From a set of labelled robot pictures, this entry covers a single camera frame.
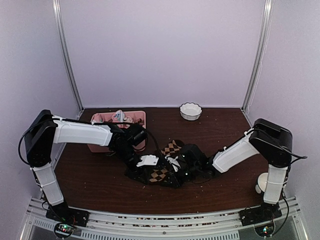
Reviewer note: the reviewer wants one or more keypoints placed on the right aluminium corner post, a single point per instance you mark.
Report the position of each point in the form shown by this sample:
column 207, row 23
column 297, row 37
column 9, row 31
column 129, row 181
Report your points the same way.
column 261, row 47

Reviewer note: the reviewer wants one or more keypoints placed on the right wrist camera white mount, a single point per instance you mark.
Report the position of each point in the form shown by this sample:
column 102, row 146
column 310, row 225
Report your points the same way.
column 176, row 162

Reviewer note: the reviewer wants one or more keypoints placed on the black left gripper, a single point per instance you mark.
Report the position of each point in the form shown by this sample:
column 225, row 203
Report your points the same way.
column 134, row 174

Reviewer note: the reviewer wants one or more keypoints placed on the white paper cup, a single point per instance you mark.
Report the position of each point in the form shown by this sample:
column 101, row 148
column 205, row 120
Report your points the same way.
column 261, row 183

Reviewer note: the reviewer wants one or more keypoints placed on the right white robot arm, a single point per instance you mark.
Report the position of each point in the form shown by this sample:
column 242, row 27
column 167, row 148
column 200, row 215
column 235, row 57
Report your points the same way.
column 266, row 147

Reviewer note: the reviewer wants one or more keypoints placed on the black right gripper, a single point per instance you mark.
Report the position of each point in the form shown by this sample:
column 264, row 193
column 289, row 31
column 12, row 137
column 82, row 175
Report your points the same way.
column 174, row 182

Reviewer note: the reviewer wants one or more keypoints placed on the left aluminium corner post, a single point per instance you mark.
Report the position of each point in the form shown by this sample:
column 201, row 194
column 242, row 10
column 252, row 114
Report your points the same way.
column 65, row 54

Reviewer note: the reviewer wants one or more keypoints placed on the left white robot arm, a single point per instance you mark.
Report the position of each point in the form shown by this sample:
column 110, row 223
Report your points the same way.
column 48, row 129

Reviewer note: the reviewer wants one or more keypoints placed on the white scalloped ceramic bowl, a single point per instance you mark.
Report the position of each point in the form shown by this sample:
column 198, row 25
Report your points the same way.
column 190, row 111

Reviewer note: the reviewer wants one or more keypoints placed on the brown argyle patterned sock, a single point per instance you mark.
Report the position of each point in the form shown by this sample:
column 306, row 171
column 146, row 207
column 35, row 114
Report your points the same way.
column 158, row 173

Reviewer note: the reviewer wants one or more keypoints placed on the white folded sock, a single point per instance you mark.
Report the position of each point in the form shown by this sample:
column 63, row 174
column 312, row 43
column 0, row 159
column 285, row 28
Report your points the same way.
column 128, row 119

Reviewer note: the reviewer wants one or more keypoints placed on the pink white rolled sock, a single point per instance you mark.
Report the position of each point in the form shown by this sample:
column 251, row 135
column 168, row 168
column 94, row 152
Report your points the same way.
column 118, row 116

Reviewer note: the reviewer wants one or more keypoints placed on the aluminium front rail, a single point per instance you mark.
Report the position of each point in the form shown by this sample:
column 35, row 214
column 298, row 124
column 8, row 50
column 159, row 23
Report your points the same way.
column 103, row 225

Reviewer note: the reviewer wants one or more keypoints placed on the aluminium corner post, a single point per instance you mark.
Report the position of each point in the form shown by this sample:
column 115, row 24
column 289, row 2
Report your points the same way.
column 261, row 47
column 65, row 54

